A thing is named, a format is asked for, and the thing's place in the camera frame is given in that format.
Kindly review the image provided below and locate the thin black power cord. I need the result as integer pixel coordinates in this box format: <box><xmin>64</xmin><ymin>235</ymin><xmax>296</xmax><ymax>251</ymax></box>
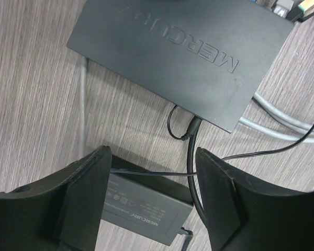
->
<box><xmin>109</xmin><ymin>104</ymin><xmax>314</xmax><ymax>251</ymax></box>

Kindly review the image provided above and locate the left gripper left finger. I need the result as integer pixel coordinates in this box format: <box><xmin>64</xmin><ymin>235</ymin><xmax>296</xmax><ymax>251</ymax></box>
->
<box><xmin>0</xmin><ymin>146</ymin><xmax>112</xmax><ymax>250</ymax></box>

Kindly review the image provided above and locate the grey ethernet cable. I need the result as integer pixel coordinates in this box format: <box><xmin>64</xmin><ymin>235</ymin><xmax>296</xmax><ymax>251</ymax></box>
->
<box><xmin>78</xmin><ymin>59</ymin><xmax>314</xmax><ymax>150</ymax></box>

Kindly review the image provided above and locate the black power adapter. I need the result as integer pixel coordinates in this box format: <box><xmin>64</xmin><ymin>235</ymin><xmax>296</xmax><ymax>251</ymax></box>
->
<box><xmin>95</xmin><ymin>155</ymin><xmax>194</xmax><ymax>246</ymax></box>

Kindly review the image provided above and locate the black network switch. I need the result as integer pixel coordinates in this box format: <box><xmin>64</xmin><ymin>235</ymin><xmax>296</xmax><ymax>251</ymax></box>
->
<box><xmin>67</xmin><ymin>1</ymin><xmax>294</xmax><ymax>132</ymax></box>

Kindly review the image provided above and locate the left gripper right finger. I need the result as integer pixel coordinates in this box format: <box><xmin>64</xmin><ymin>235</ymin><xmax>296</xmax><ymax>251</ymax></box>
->
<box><xmin>195</xmin><ymin>148</ymin><xmax>314</xmax><ymax>250</ymax></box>

